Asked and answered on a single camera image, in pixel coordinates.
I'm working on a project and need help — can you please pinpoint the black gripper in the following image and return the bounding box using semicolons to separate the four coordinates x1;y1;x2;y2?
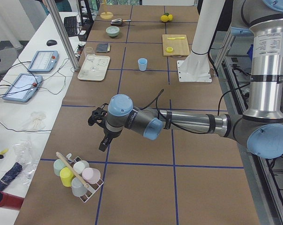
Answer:
99;123;121;150

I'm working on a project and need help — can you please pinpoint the light blue plastic cup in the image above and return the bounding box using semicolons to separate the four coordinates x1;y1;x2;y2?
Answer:
137;58;148;71

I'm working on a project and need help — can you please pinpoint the lemon slice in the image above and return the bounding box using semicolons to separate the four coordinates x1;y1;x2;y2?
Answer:
166;47;173;53

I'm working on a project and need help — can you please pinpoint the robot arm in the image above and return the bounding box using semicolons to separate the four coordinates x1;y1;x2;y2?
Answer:
88;0;283;159

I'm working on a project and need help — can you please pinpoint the pink cup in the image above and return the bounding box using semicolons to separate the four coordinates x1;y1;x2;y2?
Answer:
82;167;101;184

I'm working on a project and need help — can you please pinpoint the yellow cup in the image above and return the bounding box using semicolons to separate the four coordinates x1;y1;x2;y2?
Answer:
60;167;74;187

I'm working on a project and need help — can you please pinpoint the mint green cup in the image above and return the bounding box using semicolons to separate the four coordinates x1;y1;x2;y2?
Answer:
53;159;66;176

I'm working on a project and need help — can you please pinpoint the pale grey cup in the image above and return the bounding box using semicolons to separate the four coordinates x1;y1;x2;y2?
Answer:
71;177;87;197

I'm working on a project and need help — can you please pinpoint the whole yellow lemon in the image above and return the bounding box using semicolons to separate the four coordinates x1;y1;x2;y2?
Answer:
160;15;169;23

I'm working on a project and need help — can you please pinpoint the white crumpled cloth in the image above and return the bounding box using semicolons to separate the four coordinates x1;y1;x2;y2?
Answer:
23;112;46;131

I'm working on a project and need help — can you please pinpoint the cream bear tray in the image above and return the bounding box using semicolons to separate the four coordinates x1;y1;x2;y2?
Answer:
77;55;110;82

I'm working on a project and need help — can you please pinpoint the clear plastic bag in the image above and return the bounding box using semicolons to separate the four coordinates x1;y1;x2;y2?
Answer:
13;140;39;187

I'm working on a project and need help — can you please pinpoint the blue plaid cloth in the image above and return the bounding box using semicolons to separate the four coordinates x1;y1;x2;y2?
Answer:
0;162;22;191

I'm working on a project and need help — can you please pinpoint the clear wine glass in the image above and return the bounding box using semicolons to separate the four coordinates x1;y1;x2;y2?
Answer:
84;47;95;62

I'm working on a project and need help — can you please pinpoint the grey folded cloth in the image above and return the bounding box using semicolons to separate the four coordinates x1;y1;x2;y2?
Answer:
96;43;111;53

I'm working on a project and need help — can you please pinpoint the near teach pendant tablet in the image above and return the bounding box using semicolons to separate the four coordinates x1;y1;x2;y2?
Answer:
2;73;43;102

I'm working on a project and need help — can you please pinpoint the teach pendant tablet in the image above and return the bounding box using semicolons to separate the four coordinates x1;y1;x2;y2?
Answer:
2;73;43;102
27;51;59;73

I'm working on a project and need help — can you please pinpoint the far teach pendant tablet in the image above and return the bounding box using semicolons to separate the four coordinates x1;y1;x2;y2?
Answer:
27;51;59;73

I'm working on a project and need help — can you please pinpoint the black power strip box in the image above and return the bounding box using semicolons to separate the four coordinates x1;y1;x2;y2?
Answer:
78;30;88;42

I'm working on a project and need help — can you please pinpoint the green bowl of ice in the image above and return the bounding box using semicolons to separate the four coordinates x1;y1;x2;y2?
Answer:
105;26;120;38

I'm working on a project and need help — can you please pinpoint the black computer mouse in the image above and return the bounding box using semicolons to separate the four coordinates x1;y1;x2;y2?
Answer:
46;39;57;46

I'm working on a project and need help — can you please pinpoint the wooden cutting board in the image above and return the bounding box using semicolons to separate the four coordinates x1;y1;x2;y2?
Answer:
162;34;190;57

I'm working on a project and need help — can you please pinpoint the red cylinder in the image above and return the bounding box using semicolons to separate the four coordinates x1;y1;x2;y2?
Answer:
0;191;24;210

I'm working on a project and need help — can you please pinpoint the metal ice scoop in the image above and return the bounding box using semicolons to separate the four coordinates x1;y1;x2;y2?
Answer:
111;18;131;26

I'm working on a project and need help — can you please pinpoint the yellow plastic knife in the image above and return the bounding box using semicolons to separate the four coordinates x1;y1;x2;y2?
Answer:
167;37;185;40

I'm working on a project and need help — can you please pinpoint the black keyboard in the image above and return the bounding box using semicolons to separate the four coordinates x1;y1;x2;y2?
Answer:
63;16;78;37

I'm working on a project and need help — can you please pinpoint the wooden paper towel stand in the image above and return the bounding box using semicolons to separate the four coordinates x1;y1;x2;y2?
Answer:
100;0;113;20

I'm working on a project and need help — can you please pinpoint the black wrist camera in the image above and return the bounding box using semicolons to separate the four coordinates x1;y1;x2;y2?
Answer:
88;103;108;128

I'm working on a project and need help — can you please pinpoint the wooden rack handle rod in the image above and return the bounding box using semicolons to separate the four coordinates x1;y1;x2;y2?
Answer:
56;151;89;189

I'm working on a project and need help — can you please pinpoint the white wire cup rack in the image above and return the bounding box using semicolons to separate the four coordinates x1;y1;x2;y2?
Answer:
66;153;104;203

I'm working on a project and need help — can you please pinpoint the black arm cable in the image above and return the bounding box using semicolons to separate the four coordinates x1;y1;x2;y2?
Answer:
140;88;224;135

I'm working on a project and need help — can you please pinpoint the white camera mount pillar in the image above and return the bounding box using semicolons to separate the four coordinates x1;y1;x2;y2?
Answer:
177;0;225;83

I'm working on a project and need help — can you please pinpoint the aluminium frame post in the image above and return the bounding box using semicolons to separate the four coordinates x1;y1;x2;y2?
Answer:
43;0;79;71

